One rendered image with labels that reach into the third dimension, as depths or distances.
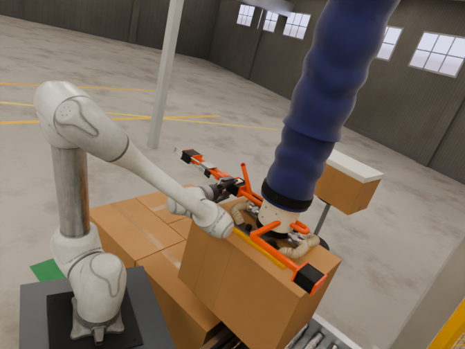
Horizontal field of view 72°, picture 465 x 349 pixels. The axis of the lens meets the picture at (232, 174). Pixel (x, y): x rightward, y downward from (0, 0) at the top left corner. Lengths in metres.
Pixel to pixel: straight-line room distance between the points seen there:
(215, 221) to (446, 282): 1.57
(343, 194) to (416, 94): 7.43
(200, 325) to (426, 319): 1.43
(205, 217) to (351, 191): 2.15
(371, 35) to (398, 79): 9.53
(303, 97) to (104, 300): 1.00
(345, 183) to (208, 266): 1.93
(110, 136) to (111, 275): 0.52
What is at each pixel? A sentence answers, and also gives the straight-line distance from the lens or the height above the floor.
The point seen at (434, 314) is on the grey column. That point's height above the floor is 0.66.
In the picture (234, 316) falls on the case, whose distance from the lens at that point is 1.55.
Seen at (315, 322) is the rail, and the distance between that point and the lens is 1.97.
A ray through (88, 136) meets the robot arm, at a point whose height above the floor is 1.54.
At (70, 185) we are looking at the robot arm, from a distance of 1.15.
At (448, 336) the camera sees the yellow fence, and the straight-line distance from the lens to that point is 1.87.
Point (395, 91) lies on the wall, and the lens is 10.70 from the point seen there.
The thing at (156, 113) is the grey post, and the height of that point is 0.55.
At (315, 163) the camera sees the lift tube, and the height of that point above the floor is 1.50.
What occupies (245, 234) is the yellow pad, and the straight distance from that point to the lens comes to 1.44.
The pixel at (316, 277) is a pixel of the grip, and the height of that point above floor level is 1.22.
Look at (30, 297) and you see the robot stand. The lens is 1.55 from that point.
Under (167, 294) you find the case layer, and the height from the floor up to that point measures 0.54.
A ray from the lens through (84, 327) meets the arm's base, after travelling 1.38.
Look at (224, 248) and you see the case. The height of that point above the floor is 1.02.
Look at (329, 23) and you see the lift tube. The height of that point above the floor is 1.97.
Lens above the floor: 1.87
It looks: 23 degrees down
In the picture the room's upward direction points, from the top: 16 degrees clockwise
